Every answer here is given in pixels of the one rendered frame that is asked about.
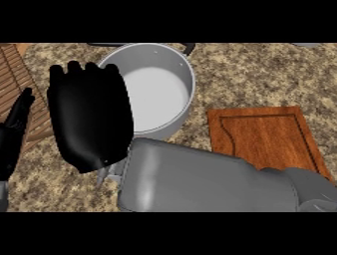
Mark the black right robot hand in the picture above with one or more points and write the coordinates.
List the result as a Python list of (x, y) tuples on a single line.
[(89, 116)]

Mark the grey metal pot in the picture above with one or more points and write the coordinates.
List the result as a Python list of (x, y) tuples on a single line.
[(159, 96)]

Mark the brown slatted wooden rack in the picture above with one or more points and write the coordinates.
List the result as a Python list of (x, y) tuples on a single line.
[(3, 69)]

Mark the brown wooden cutting board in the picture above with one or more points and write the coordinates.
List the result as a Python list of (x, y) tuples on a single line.
[(270, 139)]

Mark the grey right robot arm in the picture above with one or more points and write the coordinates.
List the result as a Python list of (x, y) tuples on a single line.
[(210, 181)]

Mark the pale grey flat object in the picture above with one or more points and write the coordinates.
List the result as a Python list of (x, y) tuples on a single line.
[(307, 44)]

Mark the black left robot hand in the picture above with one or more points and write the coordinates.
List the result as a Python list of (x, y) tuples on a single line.
[(2, 146)]

